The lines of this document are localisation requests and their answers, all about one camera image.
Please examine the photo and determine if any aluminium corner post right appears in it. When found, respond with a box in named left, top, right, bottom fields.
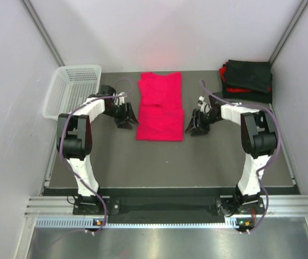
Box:
left=269, top=0, right=308, bottom=66

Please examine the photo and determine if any aluminium corner post left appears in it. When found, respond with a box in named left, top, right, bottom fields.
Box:
left=20, top=0, right=65, bottom=67

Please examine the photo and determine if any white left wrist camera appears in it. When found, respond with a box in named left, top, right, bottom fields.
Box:
left=113, top=92, right=126, bottom=106

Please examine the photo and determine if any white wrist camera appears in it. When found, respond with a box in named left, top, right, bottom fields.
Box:
left=198, top=96, right=210, bottom=113
left=113, top=92, right=126, bottom=106

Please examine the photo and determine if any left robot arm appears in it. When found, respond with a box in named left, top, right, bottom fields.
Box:
left=56, top=85, right=139, bottom=215

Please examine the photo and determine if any slotted grey cable duct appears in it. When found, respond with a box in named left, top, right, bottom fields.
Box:
left=35, top=217, right=251, bottom=230

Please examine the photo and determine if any aluminium corner post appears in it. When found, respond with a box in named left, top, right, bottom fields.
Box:
left=20, top=0, right=65, bottom=67
left=269, top=0, right=308, bottom=66

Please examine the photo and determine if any black folded t shirt top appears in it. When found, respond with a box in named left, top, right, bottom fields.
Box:
left=224, top=59, right=273, bottom=93

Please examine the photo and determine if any white plastic basket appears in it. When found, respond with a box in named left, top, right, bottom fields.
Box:
left=42, top=65, right=102, bottom=120

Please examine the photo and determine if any pink t shirt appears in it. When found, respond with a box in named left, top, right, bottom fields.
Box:
left=136, top=72, right=184, bottom=142

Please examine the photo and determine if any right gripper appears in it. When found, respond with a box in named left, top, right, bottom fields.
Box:
left=185, top=109, right=222, bottom=137

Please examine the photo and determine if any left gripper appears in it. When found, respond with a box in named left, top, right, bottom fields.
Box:
left=103, top=101, right=139, bottom=130

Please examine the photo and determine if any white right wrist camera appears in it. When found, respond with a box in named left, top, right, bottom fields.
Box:
left=198, top=96, right=210, bottom=113

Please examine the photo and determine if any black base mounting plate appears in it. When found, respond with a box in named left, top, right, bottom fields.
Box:
left=72, top=195, right=265, bottom=224

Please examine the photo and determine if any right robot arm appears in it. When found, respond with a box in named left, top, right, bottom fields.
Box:
left=125, top=93, right=280, bottom=217

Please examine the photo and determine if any aluminium frame rail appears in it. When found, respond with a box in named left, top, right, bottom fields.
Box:
left=24, top=195, right=308, bottom=217

